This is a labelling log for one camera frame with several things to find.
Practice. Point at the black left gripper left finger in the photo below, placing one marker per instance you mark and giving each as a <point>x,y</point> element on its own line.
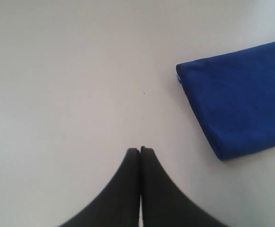
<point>118,204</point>

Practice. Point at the blue microfiber towel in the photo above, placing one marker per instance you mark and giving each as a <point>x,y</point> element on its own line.
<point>233,98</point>

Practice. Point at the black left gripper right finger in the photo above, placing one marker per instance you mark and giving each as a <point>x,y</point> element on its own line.
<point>163,203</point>

